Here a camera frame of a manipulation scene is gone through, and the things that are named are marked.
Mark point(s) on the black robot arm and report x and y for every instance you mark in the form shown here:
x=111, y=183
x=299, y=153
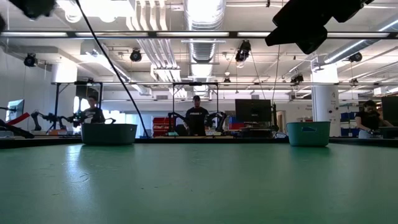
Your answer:
x=49, y=118
x=219, y=118
x=173, y=118

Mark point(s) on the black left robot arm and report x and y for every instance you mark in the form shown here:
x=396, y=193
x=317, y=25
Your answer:
x=34, y=7

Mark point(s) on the white round column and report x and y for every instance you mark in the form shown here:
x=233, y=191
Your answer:
x=325, y=102

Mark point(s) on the black computer monitor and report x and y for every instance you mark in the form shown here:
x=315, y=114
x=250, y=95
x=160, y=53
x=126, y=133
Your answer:
x=390, y=109
x=253, y=110

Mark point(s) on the blue storage bins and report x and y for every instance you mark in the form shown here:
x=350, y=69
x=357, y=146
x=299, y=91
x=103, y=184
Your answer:
x=345, y=116

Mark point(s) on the teal plastic bin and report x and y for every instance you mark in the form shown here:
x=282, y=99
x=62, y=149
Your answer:
x=308, y=137

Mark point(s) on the person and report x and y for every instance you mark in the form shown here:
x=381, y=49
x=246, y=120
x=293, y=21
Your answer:
x=196, y=118
x=94, y=113
x=368, y=119

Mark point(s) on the red storage bins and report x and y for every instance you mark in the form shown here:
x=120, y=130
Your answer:
x=160, y=124

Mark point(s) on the green table mat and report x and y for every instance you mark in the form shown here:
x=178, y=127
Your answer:
x=186, y=193

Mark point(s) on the gray plastic bin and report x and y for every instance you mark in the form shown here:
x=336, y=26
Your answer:
x=109, y=135

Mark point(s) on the red bar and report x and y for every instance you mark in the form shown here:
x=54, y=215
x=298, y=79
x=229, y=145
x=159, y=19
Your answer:
x=18, y=118

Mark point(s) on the silver computer monitor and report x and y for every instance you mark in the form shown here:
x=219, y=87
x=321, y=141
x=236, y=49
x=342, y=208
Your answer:
x=15, y=110

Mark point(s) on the black hanging camera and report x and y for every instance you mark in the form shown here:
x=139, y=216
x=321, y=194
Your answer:
x=355, y=57
x=243, y=51
x=136, y=55
x=297, y=78
x=30, y=59

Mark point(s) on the silver ventilation duct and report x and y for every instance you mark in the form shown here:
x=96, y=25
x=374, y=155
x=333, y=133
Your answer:
x=203, y=18

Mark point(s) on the black station frame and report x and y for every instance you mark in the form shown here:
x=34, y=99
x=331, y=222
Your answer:
x=196, y=83
x=77, y=83

